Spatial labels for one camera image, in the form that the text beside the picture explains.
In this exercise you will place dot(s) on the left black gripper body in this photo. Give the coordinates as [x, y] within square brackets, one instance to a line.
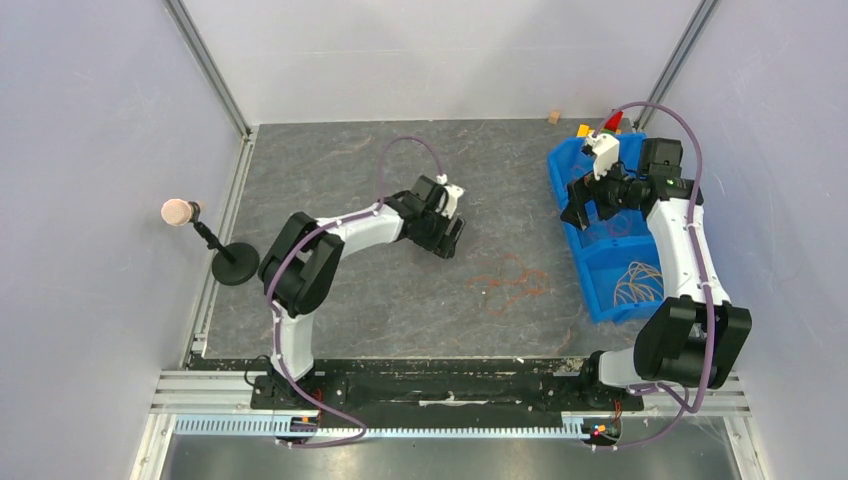
[433, 231]

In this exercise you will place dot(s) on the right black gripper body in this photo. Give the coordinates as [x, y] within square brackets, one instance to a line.
[590, 198]

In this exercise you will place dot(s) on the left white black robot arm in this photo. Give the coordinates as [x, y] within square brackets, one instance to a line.
[299, 269]

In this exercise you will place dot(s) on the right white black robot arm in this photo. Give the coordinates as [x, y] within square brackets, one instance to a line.
[696, 335]

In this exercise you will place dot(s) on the yellow toy block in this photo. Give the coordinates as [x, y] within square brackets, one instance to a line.
[583, 131]

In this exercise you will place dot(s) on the blue plastic bin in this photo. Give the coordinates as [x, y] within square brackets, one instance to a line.
[604, 252]

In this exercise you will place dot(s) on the red toy block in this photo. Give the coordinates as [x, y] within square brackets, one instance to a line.
[612, 124]

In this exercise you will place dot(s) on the pink microphone on stand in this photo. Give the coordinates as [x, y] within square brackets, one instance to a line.
[232, 264]

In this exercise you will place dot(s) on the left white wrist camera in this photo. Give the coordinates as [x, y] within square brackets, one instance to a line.
[450, 195]

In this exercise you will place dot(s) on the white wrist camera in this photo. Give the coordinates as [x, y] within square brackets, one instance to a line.
[450, 195]
[604, 149]

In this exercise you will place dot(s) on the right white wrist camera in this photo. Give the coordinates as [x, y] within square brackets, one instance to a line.
[604, 149]

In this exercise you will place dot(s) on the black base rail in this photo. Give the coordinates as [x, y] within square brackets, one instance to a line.
[460, 392]

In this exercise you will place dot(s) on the right aluminium corner post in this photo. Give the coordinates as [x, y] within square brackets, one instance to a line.
[683, 49]

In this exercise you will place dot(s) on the aluminium corner post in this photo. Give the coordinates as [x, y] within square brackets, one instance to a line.
[202, 55]
[683, 49]

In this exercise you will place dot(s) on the white toothed cable duct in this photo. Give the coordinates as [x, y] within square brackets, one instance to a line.
[289, 427]

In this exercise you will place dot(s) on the left aluminium corner post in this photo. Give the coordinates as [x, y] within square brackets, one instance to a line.
[202, 55]

